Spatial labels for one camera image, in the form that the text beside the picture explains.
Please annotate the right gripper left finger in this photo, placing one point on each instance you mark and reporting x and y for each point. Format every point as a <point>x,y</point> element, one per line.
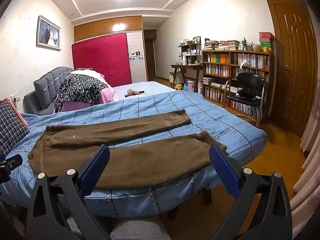
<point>45,218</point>

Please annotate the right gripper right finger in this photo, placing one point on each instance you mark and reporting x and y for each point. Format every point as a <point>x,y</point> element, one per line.
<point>272,218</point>

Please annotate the brown fleece pants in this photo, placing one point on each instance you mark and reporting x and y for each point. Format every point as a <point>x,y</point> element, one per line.
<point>60,148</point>

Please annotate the plaid pillow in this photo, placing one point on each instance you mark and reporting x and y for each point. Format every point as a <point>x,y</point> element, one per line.
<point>13,127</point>

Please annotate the pink curtain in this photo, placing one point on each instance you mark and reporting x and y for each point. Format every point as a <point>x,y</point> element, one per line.
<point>305,204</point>

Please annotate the grey upholstered headboard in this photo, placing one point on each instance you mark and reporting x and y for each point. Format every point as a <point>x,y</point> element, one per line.
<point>41,100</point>

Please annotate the blue patterned bed cover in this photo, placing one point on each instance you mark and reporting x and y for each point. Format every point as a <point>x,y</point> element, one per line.
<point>244,142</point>

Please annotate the leopard print blanket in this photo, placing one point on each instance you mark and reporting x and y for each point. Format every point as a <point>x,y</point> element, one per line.
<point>79,88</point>

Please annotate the pink quilt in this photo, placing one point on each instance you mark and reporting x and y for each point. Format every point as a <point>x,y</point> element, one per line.
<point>106,95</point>

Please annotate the black office chair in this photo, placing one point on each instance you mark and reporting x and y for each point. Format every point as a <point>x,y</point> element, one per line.
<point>251,93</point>

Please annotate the framed wedding photo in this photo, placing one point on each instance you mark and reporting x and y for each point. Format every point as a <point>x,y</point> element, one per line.
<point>48,34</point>

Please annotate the hair dryer on bed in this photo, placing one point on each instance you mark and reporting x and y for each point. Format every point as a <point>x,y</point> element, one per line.
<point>131,92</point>

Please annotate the pink trash bin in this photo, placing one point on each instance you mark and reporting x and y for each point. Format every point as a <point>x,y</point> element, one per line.
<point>191,85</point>

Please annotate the red mattress against wardrobe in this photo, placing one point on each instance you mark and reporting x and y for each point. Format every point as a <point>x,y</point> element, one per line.
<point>107,55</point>

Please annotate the wooden bookshelf with books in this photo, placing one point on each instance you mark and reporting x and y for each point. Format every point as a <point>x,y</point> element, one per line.
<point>220,82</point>

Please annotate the yellow stool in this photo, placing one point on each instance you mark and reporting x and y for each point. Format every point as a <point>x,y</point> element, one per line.
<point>178,87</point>

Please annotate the wooden desk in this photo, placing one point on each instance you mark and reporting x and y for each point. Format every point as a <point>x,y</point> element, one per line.
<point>188,71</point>

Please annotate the white bed sheet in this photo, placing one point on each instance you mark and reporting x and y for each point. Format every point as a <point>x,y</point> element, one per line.
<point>149,88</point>

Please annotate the wooden door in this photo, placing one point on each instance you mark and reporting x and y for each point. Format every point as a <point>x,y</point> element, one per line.
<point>297,64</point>

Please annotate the small desktop shelf unit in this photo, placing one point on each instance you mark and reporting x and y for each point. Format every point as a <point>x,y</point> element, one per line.
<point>190,54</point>

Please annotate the wooden wardrobe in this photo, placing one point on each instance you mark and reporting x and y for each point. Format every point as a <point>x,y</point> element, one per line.
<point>132,26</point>

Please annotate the wall power socket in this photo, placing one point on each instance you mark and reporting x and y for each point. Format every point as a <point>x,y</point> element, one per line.
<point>15,97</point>

